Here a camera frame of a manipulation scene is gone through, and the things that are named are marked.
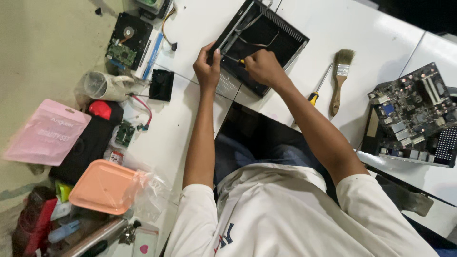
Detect black perforated case cover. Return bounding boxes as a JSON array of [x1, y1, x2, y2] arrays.
[[361, 81, 457, 168]]

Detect yellow black handled screwdriver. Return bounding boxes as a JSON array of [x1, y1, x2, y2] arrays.
[[293, 63, 333, 125]]

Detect black cooling fan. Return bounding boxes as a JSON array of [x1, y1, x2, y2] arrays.
[[149, 69, 175, 103]]

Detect clear plastic cup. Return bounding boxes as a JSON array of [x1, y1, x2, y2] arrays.
[[74, 70, 135, 103]]

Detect black cloth bag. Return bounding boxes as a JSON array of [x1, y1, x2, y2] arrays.
[[49, 101, 124, 186]]

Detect yellow orange cable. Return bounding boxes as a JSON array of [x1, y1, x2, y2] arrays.
[[161, 7, 178, 52]]

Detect blue plastic tool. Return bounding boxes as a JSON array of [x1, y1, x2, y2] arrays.
[[48, 220, 81, 244]]

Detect grey device with green part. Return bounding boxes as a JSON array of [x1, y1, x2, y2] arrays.
[[134, 0, 173, 20]]

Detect person's right hand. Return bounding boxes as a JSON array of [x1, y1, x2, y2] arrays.
[[244, 49, 289, 90]]

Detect black hard disk drive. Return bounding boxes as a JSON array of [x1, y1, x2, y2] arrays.
[[106, 12, 154, 71]]

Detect white blue optical drive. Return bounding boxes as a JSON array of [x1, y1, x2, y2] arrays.
[[131, 28, 165, 81]]

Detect pink zip pouch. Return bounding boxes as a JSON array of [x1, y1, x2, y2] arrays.
[[2, 99, 92, 167]]

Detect wooden handled paint brush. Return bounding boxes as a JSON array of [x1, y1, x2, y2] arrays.
[[329, 49, 356, 117]]

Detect metal chair leg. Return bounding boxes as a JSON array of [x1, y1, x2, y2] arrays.
[[61, 218, 129, 257]]

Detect orange plastic tray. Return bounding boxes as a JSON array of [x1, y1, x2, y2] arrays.
[[68, 159, 140, 216]]

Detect yellow handled small screwdriver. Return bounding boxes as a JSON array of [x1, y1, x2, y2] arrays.
[[222, 54, 248, 69]]

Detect black computer motherboard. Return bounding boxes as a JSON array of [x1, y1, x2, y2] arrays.
[[368, 62, 457, 148]]

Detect person's blue jeans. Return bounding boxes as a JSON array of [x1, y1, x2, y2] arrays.
[[213, 102, 340, 204]]

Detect red black power tool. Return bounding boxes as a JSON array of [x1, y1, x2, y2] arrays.
[[11, 186, 58, 257]]

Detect person's left hand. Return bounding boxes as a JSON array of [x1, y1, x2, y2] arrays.
[[192, 41, 222, 94]]

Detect green yellow small box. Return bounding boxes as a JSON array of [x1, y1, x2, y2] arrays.
[[55, 180, 74, 203]]

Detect clear plastic bag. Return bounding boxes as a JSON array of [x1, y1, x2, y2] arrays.
[[123, 169, 173, 223]]

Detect black metal computer case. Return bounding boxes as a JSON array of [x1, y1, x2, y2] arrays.
[[208, 0, 310, 99]]

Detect small green circuit board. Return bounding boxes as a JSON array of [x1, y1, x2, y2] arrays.
[[115, 120, 136, 148]]

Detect red black cable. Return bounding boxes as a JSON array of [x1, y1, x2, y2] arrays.
[[126, 93, 153, 132]]

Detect person's white shirt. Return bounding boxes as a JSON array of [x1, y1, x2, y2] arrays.
[[164, 163, 440, 257]]

